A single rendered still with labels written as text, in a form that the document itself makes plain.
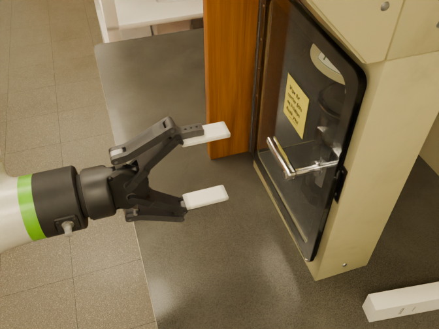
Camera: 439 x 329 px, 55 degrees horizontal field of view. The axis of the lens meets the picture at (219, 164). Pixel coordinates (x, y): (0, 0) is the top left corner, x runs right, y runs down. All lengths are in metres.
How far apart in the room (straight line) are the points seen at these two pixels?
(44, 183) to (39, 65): 2.79
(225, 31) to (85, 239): 1.48
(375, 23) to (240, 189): 0.58
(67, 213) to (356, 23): 0.41
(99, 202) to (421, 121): 0.44
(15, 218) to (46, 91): 2.50
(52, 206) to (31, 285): 1.47
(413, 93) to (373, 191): 0.18
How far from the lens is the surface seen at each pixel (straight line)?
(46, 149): 2.61
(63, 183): 0.59
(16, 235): 0.61
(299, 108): 0.67
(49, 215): 0.59
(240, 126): 0.98
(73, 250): 2.08
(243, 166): 1.00
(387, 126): 0.58
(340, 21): 0.44
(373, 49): 0.48
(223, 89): 0.89
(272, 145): 0.66
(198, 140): 0.58
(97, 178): 0.60
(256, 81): 0.84
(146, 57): 1.40
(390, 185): 0.69
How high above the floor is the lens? 1.66
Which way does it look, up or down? 45 degrees down
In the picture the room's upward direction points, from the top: straight up
